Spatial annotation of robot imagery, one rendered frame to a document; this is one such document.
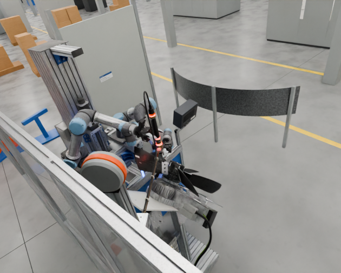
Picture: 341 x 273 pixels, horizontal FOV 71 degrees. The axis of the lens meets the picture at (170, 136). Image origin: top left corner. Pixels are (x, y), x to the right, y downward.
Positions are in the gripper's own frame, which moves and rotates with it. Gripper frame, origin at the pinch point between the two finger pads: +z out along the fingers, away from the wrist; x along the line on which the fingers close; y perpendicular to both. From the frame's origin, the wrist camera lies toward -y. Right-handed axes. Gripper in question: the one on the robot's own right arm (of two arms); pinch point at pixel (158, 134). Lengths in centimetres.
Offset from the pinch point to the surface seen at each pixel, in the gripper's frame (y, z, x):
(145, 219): 8, 27, 54
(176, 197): 39.1, 17.7, 17.5
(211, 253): 144, 29, -2
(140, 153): 8.5, -8.0, 13.7
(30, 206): 149, -222, 48
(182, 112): 27, -22, -65
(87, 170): -42, 28, 69
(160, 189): 34.0, 6.5, 19.1
